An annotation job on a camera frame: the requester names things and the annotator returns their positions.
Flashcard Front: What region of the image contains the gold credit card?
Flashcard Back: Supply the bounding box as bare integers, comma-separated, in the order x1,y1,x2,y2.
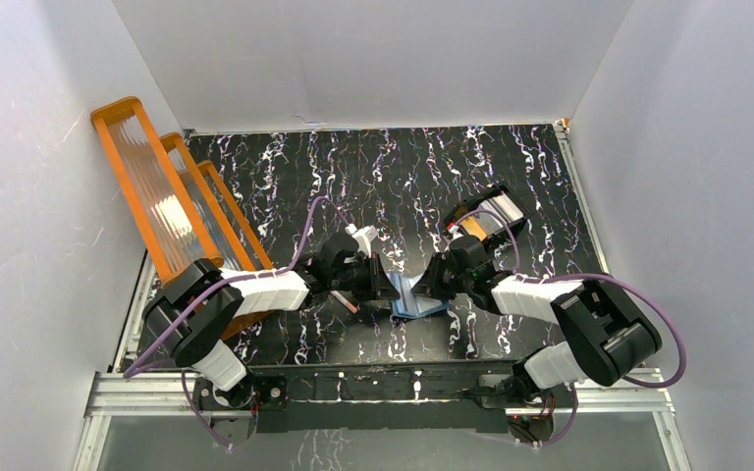
459,216,488,240

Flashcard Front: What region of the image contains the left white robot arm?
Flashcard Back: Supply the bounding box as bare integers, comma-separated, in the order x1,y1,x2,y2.
143,232,400,408

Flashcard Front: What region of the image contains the black card box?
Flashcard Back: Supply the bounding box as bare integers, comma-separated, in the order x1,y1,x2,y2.
442,184,534,250

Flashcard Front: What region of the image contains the white credit card stack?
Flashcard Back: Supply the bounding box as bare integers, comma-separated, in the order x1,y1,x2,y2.
485,193,524,224

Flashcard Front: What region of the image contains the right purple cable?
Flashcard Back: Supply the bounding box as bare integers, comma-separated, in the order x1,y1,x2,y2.
450,208,688,449

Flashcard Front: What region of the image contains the white pink pen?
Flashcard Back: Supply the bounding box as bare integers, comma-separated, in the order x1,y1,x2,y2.
331,290,359,314

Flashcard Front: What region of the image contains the blue leather card holder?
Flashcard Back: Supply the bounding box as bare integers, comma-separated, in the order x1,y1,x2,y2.
389,272,449,321

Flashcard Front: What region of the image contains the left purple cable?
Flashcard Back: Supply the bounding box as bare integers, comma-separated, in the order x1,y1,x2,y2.
122,195,358,449

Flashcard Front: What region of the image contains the purple cable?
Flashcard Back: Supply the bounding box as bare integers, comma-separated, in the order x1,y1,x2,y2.
122,195,358,449
450,208,688,449

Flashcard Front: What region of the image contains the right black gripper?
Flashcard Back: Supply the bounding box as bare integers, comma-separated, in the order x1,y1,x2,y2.
409,252,472,301

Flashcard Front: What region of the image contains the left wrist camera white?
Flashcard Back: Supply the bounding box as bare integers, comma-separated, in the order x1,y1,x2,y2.
345,224,378,256

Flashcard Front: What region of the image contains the orange tiered organizer rack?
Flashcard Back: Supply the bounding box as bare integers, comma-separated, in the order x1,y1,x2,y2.
90,96,281,340

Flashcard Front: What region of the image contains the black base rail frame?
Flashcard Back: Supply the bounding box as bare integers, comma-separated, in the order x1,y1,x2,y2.
85,360,674,441

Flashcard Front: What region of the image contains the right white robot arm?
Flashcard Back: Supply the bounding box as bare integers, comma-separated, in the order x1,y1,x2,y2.
411,235,662,406

